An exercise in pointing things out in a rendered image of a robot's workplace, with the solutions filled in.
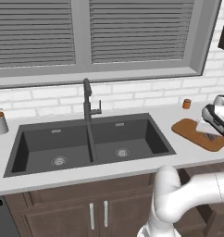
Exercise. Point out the brown cupboard door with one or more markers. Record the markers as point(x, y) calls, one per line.
point(126, 213)
point(58, 219)

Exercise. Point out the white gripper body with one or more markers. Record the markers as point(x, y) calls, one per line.
point(205, 126)

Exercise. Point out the grey window blind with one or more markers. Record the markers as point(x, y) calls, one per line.
point(33, 34)
point(138, 31)

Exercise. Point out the grey soap dispenser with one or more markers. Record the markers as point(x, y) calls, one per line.
point(0, 123)

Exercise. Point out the brown wooden cutting board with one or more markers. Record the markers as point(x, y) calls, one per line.
point(188, 129)

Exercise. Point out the dark grey tap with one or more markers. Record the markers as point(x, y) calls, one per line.
point(87, 102)

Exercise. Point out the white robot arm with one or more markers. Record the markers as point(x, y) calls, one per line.
point(178, 197)

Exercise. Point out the small brown jar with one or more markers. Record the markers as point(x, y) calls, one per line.
point(187, 104)

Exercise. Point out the dark grey double sink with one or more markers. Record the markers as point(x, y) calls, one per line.
point(73, 145)

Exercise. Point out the dark grey dishwasher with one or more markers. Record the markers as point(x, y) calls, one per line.
point(2, 219)

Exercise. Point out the brown drawer cabinet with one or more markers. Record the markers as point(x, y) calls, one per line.
point(209, 219)

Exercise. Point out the grey window frame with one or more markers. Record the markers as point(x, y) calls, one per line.
point(83, 37)

